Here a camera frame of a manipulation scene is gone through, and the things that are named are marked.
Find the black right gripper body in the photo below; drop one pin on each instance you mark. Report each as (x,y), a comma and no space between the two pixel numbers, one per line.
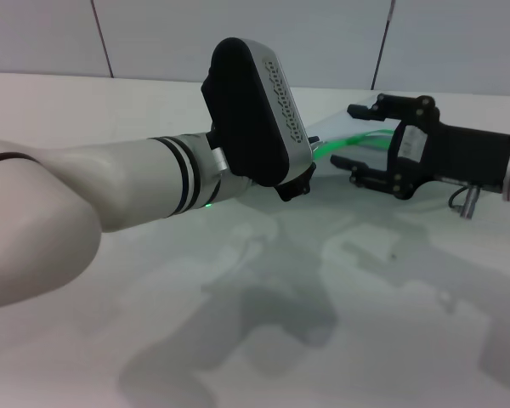
(450,153)

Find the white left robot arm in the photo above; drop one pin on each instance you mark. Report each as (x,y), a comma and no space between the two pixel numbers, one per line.
(89,183)

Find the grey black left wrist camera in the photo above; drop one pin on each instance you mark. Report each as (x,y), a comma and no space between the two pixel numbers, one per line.
(246,115)

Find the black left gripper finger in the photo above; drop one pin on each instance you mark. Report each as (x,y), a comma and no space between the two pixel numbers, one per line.
(313,139)

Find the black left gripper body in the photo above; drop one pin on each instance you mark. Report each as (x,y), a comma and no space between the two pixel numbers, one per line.
(297,187)

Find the clear document bag green zipper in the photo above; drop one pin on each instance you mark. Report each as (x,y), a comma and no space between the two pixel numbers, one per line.
(344,142)

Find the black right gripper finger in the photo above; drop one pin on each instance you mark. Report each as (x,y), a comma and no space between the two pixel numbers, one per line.
(361,170)
(387,107)

